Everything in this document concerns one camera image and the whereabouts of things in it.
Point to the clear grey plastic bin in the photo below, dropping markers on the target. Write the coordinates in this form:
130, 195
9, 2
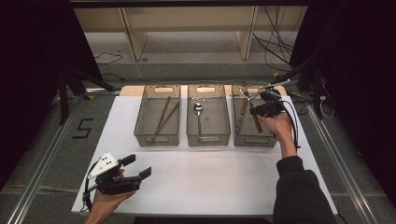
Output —
158, 121
211, 121
249, 138

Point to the black metal stand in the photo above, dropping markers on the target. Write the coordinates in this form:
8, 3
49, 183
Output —
317, 93
63, 99

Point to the black curtain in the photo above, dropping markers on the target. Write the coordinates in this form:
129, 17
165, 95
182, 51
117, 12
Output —
34, 62
358, 77

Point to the metal floor rail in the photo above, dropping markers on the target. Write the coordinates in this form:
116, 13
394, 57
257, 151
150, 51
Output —
40, 174
342, 168

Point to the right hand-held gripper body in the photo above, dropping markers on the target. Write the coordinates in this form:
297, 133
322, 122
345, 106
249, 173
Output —
274, 104

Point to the light wooden shelf unit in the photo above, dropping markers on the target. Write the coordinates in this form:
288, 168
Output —
186, 18

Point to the person's left hand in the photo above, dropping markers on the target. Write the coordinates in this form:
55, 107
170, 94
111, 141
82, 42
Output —
109, 202

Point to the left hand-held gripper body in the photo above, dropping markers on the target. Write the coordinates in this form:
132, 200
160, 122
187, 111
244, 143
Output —
120, 185

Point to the person's right hand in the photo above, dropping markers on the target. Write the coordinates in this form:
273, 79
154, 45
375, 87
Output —
278, 126

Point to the metal spoon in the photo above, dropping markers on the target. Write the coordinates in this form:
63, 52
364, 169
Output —
198, 107

